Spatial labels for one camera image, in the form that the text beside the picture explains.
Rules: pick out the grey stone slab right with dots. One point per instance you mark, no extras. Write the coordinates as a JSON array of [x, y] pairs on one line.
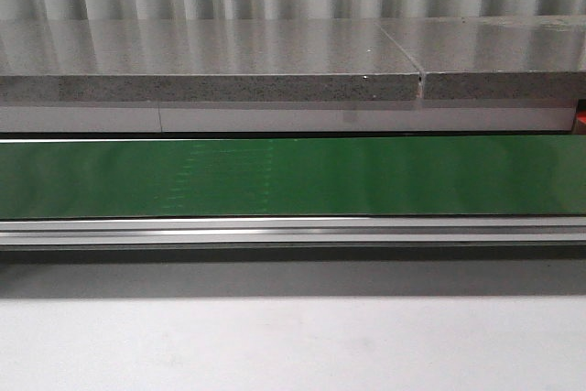
[[533, 61]]

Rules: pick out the red plastic tray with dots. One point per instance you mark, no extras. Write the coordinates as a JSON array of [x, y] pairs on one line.
[[579, 126]]

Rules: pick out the grey stone slab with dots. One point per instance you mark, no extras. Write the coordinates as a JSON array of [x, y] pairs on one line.
[[533, 61], [203, 61]]

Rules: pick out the grey stone slab left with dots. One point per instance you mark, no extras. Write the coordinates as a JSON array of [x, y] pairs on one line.
[[203, 61]]

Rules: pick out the green conveyor belt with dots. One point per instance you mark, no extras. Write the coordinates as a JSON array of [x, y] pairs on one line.
[[292, 192]]

